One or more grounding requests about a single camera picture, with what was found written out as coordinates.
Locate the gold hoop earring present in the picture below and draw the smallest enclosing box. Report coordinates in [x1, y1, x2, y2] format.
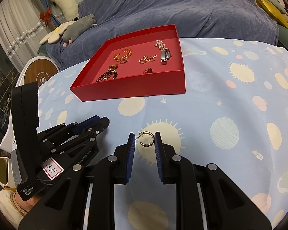
[135, 131, 154, 147]

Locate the dark bead bracelet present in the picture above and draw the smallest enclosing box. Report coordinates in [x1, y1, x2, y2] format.
[95, 70, 119, 83]

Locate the gold chain bangle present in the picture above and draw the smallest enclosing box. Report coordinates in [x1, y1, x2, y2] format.
[113, 48, 132, 62]

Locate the gold chain with pendant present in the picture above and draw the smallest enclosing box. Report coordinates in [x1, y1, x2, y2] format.
[138, 54, 158, 65]

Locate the silver metal watch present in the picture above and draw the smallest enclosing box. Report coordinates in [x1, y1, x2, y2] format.
[160, 48, 172, 65]

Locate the white pearl bracelet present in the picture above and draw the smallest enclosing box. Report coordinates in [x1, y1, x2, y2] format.
[154, 39, 168, 51]

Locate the gold link watch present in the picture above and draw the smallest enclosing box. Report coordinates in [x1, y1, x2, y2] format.
[103, 64, 118, 80]

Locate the red shallow jewelry box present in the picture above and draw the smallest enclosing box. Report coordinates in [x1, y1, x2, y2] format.
[70, 24, 186, 101]

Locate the person's left hand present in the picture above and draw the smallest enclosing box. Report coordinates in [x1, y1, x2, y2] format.
[12, 192, 41, 215]

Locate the yellow white mug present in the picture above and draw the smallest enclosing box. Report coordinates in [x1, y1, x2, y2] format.
[0, 157, 15, 188]

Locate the round wooden white side table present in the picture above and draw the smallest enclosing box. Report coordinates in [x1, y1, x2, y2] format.
[0, 56, 60, 154]

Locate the blue planet print cloth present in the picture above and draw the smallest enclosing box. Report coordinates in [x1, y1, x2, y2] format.
[38, 38, 288, 226]

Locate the cream flower plush cushion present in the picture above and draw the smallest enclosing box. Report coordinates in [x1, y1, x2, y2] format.
[39, 21, 75, 45]

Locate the grey plush toy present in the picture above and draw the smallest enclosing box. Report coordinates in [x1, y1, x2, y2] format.
[62, 14, 97, 48]

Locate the white sheep plush pillow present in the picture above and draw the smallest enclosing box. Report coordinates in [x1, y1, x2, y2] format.
[50, 0, 79, 21]

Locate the white sheer curtain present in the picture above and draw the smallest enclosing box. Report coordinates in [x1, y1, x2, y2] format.
[0, 0, 48, 72]

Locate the blue drape with red bow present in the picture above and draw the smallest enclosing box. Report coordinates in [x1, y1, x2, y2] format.
[28, 0, 62, 28]

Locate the dark blue velvet blanket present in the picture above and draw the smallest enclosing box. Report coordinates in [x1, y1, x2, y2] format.
[46, 0, 279, 70]

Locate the gold satin cushion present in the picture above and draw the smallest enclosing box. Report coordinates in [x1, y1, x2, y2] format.
[256, 0, 288, 29]

